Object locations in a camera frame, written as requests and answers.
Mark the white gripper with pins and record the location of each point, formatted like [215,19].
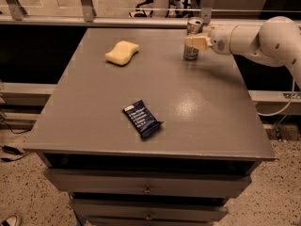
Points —
[220,41]

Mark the silver blue redbull can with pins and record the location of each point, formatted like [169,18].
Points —
[194,27]

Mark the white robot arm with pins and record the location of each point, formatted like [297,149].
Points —
[275,43]

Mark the blue rxbar blueberry wrapper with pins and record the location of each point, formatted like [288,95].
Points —
[141,118]

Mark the yellow sponge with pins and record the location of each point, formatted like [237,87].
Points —
[122,52]

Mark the grey drawer cabinet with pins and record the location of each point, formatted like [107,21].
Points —
[139,136]

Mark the upper grey drawer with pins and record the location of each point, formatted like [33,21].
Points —
[148,183]

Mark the grey drawer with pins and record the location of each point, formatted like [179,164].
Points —
[148,210]
[148,183]

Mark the lower grey drawer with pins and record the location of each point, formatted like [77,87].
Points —
[148,210]

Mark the black power adapter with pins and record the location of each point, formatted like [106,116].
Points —
[13,150]

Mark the white sneaker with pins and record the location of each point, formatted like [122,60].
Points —
[11,221]

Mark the metal railing frame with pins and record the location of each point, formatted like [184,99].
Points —
[143,13]

